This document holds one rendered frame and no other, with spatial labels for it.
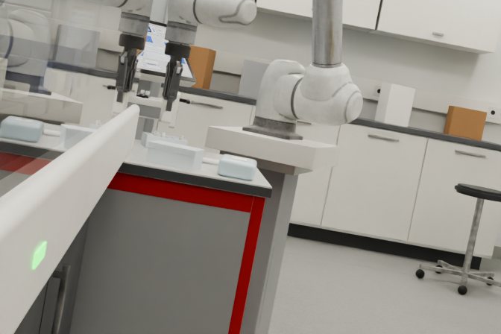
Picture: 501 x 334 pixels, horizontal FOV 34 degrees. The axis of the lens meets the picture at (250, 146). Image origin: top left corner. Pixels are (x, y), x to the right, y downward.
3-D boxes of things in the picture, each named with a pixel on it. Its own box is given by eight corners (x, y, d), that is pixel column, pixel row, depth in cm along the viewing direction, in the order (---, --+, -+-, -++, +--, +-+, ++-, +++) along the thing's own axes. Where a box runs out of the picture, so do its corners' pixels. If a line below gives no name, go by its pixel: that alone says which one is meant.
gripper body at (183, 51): (194, 46, 239) (188, 77, 240) (188, 45, 247) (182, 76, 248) (169, 41, 237) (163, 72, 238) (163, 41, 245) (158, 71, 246)
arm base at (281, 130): (306, 140, 304) (309, 125, 304) (288, 139, 283) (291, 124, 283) (262, 130, 310) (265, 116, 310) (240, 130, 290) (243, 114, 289)
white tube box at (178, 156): (201, 168, 212) (205, 149, 211) (192, 171, 203) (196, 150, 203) (155, 159, 214) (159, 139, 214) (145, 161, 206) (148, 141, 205)
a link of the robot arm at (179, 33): (193, 27, 247) (189, 47, 248) (164, 21, 245) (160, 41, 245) (200, 27, 239) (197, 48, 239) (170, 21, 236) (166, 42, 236)
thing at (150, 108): (170, 118, 283) (173, 100, 282) (169, 122, 257) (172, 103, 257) (54, 96, 279) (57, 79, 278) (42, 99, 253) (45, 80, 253)
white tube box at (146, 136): (180, 150, 252) (182, 137, 251) (186, 153, 244) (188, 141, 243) (140, 143, 248) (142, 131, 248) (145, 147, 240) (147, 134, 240)
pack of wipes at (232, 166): (219, 168, 220) (222, 152, 219) (254, 175, 219) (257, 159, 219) (215, 174, 205) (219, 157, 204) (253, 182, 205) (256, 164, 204)
